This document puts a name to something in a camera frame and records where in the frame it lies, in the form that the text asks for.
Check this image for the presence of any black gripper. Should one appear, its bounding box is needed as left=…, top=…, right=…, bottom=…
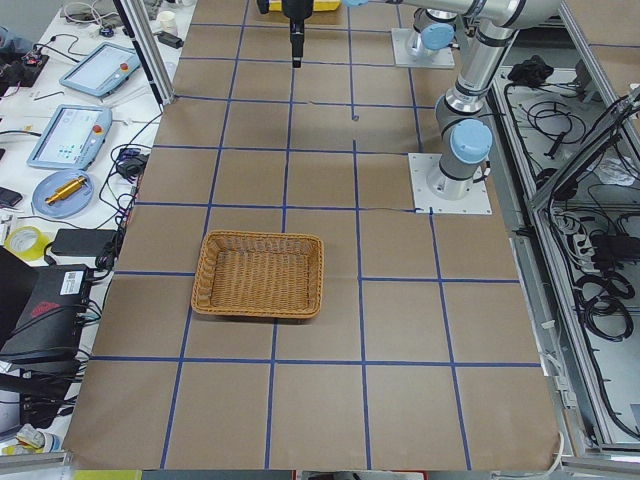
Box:
left=281, top=0, right=314, bottom=68

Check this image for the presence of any yellow tape roll on desk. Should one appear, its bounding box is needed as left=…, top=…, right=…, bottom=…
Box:
left=4, top=226, right=50, bottom=262

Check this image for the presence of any yellow tray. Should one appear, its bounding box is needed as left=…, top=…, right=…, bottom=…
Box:
left=256, top=0, right=341, bottom=14

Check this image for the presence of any white paper cup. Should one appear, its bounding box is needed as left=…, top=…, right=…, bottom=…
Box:
left=157, top=11, right=178, bottom=35

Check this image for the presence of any small black adapter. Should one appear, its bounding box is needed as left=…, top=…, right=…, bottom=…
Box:
left=156, top=31, right=184, bottom=49

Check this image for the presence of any upper teach pendant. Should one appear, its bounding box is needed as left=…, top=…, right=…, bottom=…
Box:
left=59, top=42, right=141, bottom=98

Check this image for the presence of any teach pendant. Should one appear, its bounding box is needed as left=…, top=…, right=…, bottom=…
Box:
left=59, top=42, right=141, bottom=98
left=27, top=104, right=112, bottom=170

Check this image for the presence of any black cloth bundle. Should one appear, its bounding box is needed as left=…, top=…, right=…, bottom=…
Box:
left=507, top=55, right=554, bottom=88

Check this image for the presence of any lower teach pendant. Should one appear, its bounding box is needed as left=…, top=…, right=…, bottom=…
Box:
left=27, top=104, right=112, bottom=170

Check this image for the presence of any wicker basket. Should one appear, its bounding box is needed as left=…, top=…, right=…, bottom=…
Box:
left=191, top=230, right=324, bottom=320

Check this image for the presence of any brass cylinder tool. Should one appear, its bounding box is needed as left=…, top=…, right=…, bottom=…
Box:
left=45, top=176, right=87, bottom=205

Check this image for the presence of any blue plate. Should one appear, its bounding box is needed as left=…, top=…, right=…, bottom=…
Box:
left=31, top=169, right=94, bottom=219

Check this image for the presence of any black power adapter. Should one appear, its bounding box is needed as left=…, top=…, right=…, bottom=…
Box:
left=50, top=229, right=116, bottom=257

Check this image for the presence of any black phone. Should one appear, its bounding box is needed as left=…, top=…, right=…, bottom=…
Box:
left=0, top=187, right=23, bottom=207

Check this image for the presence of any black power brick right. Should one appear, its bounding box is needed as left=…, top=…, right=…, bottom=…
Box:
left=591, top=235, right=639, bottom=262

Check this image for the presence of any black computer box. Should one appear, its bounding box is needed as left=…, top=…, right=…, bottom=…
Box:
left=1, top=248, right=92, bottom=365

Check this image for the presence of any aluminium frame post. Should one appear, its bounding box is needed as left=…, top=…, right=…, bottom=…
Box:
left=113, top=0, right=175, bottom=106

